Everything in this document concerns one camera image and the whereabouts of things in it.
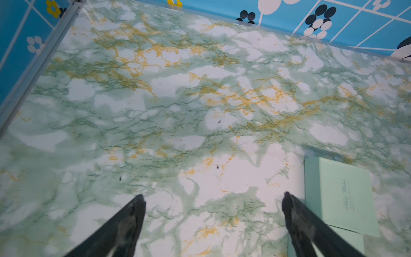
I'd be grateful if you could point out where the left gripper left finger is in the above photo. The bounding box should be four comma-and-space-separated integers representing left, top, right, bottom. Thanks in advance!
66, 194, 146, 257

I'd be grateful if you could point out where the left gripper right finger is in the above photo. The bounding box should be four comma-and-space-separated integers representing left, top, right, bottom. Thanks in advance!
282, 192, 364, 257

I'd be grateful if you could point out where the mint jewelry box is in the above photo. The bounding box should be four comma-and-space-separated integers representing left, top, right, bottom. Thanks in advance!
288, 157, 380, 257

